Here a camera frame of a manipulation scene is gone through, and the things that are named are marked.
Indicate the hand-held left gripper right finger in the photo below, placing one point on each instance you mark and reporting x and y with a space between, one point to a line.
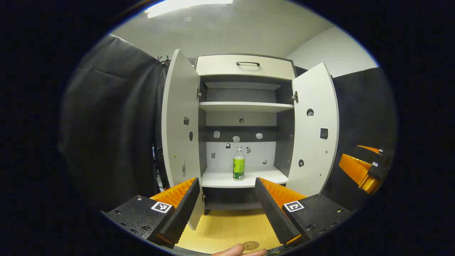
272 209

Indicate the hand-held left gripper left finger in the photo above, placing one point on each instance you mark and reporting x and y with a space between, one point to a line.
185 209

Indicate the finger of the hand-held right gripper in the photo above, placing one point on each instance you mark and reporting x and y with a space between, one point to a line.
357 170
385 155

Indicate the round brown coaster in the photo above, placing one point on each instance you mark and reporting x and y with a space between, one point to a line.
250 245

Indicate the clear bottle with green label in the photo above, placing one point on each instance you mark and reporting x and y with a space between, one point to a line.
239 167

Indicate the grey and white cabinet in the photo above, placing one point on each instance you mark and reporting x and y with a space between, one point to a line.
241 94

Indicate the white cabinet shelf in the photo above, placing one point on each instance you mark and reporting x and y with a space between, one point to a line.
245 106
220 179

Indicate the metal door hinge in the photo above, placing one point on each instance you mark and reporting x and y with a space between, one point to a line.
295 96
198 93

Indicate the white cabinet drawer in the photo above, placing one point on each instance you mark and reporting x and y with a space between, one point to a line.
220 67

